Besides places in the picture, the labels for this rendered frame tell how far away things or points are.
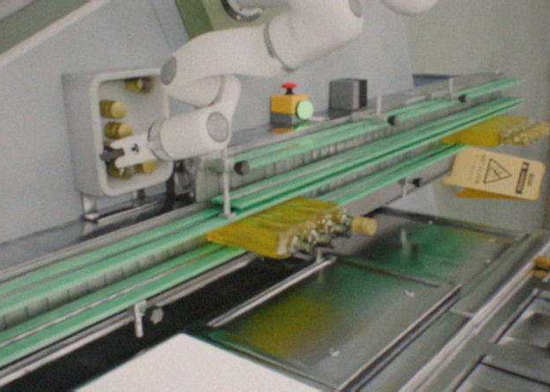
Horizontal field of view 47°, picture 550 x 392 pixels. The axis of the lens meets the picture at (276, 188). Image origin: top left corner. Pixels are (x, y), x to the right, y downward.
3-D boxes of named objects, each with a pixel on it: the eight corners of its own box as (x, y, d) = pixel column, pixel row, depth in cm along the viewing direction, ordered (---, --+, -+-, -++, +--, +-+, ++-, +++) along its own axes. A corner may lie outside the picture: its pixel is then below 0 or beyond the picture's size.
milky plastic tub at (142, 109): (75, 192, 120) (103, 199, 115) (60, 73, 114) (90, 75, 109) (146, 172, 133) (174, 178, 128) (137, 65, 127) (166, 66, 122)
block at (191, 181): (172, 199, 132) (195, 205, 128) (168, 155, 129) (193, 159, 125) (184, 195, 135) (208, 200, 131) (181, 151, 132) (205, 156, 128)
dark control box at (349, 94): (328, 108, 185) (353, 109, 180) (328, 80, 183) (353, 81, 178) (343, 104, 191) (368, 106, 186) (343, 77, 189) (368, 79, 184)
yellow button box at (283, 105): (270, 122, 164) (292, 124, 160) (269, 93, 162) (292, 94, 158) (285, 118, 169) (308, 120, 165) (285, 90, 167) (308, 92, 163)
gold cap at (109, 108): (95, 101, 119) (109, 102, 116) (110, 97, 121) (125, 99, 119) (97, 119, 120) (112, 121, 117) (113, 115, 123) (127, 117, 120)
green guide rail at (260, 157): (209, 168, 130) (239, 173, 125) (209, 164, 129) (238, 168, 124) (505, 80, 261) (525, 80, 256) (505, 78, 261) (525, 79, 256)
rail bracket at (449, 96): (424, 101, 206) (463, 103, 198) (425, 78, 204) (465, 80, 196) (429, 99, 209) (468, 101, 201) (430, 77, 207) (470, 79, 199)
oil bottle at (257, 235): (206, 240, 133) (287, 262, 120) (205, 214, 131) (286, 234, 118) (224, 233, 137) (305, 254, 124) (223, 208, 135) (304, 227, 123)
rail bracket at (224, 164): (196, 213, 128) (243, 224, 121) (191, 132, 124) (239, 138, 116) (207, 209, 131) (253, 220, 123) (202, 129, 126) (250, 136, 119)
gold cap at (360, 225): (354, 234, 133) (371, 239, 131) (348, 226, 131) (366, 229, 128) (360, 221, 135) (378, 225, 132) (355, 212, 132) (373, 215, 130)
